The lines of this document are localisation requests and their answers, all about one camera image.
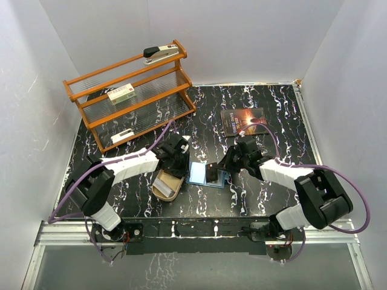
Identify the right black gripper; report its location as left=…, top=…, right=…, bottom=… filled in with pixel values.
left=216, top=145, right=249, bottom=173

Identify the blue leather card holder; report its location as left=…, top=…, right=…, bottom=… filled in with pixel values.
left=186, top=162, right=230, bottom=189

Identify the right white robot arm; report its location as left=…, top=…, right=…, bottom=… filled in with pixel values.
left=211, top=136, right=353, bottom=240

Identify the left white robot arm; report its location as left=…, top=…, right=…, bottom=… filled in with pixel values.
left=63, top=134, right=190, bottom=241

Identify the stack of cards in tray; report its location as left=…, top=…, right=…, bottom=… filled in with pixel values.
left=153, top=178, right=175, bottom=198

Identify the white card on rack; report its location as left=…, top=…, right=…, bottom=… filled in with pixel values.
left=111, top=129, right=134, bottom=144

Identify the dark book with sunset cover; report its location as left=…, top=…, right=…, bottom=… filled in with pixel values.
left=221, top=108, right=268, bottom=137

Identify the orange wooden three-tier rack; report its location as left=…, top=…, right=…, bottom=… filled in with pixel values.
left=63, top=40, right=197, bottom=153

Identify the green and white small box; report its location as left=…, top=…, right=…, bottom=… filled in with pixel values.
left=107, top=83, right=137, bottom=105

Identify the black and beige stapler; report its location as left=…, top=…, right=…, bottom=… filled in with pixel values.
left=143, top=44, right=179, bottom=65

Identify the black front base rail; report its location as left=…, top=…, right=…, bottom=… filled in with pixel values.
left=122, top=216, right=306, bottom=257

